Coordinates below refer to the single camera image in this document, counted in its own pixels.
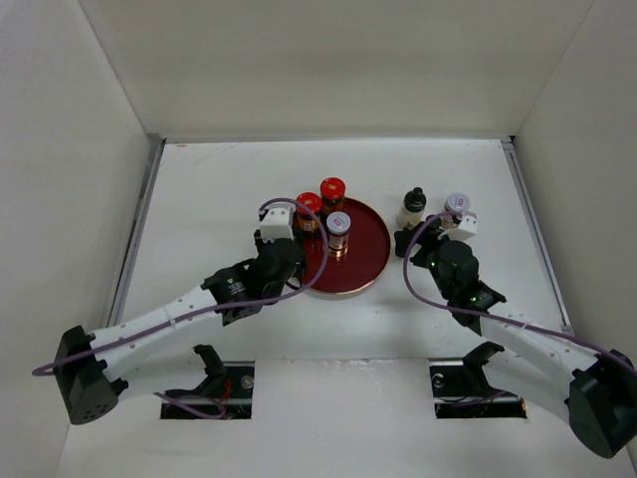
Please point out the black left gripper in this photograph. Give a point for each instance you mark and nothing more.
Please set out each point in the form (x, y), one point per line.
(259, 242)

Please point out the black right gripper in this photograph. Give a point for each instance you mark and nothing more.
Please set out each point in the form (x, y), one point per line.
(402, 238)

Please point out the black pump white powder bottle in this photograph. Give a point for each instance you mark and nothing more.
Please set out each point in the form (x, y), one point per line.
(412, 208)

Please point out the red lid chili jar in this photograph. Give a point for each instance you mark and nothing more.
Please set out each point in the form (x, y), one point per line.
(332, 192)
(308, 212)

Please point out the white lid sauce jar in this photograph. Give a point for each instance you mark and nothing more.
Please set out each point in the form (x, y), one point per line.
(338, 225)
(457, 206)

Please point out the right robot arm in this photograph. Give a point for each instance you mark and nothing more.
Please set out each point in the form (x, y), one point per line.
(590, 389)

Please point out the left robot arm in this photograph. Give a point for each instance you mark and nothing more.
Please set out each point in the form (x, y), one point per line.
(95, 371)

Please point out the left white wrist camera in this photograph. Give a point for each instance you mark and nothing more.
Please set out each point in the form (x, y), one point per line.
(276, 222)

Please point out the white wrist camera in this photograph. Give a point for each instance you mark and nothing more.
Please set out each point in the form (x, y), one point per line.
(466, 229)
(276, 222)

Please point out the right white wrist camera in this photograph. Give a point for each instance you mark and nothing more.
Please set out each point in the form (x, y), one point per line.
(466, 229)

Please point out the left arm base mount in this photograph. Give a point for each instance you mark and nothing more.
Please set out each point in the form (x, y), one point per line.
(225, 391)

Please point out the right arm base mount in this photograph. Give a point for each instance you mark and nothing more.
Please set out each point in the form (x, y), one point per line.
(461, 391)

